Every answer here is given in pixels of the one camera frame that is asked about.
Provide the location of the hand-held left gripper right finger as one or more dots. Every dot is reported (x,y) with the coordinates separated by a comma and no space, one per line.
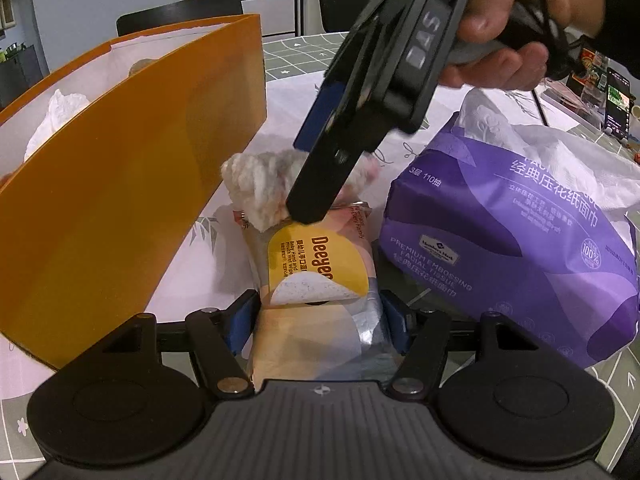
(397,320)

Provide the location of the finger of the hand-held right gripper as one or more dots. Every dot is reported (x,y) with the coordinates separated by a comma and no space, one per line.
(320,185)
(320,110)

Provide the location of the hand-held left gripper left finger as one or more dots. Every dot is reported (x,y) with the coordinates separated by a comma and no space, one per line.
(242,320)

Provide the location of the pink white crochet pouch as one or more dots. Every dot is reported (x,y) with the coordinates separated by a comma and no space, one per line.
(255,185)

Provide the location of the wet wipes pack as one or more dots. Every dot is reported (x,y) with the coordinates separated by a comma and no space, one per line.
(310,270)

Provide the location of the orange cardboard box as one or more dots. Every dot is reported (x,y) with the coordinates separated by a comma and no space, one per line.
(125,185)

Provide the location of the white paper towel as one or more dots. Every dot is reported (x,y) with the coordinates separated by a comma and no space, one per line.
(55,115)

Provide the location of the black chair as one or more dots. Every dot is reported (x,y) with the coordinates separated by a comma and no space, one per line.
(345,5)
(200,10)

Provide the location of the white counter cabinet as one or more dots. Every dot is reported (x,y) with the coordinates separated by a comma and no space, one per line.
(272,10)

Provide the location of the purple tissue pack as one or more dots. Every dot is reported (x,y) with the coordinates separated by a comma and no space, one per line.
(500,235)

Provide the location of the clear plastic container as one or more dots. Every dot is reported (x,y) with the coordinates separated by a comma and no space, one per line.
(575,100)

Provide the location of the red snack packet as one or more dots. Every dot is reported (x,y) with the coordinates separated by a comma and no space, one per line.
(587,65)

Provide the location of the phone with lit screen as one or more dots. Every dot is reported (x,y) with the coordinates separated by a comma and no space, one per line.
(617,105)

